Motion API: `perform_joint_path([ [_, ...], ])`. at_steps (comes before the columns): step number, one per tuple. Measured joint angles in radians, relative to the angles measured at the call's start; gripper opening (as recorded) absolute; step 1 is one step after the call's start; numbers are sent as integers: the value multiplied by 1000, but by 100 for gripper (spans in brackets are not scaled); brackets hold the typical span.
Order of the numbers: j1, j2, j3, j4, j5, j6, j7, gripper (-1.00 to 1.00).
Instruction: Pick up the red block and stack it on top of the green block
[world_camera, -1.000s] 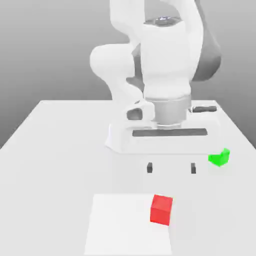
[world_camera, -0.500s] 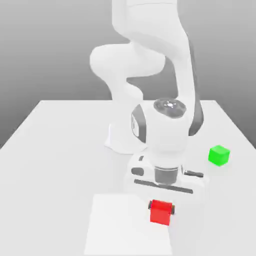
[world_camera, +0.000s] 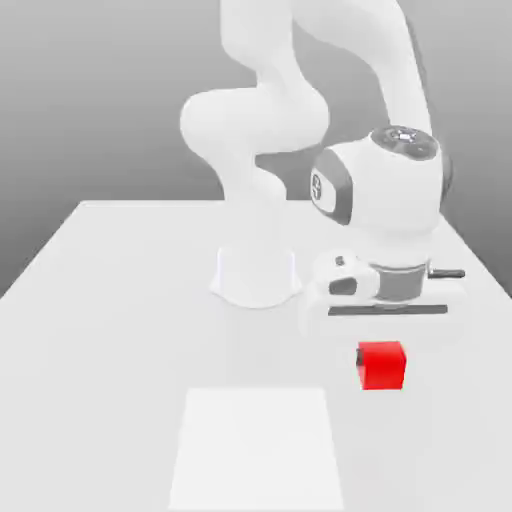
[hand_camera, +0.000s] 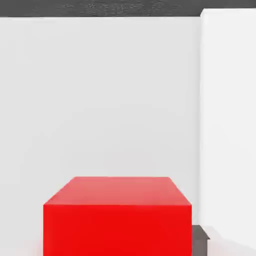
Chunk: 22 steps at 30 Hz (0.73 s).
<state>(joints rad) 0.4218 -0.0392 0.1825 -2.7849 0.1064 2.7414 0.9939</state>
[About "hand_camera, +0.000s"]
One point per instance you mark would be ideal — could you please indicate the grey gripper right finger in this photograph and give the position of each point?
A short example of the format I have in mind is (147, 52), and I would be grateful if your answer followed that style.
(199, 243)

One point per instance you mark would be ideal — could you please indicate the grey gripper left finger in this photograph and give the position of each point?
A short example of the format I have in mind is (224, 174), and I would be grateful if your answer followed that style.
(35, 251)

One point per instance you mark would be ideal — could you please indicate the small red cube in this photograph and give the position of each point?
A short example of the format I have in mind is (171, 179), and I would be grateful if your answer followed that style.
(117, 230)

